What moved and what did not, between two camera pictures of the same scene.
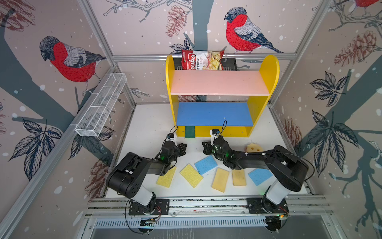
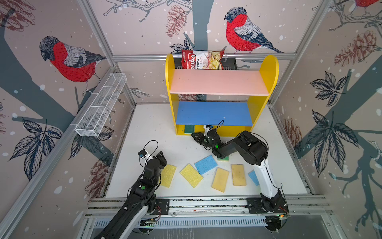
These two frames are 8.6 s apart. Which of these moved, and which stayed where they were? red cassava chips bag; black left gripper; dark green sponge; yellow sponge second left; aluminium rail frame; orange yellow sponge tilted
Moved: black left gripper; dark green sponge
Stayed: red cassava chips bag; yellow sponge second left; aluminium rail frame; orange yellow sponge tilted
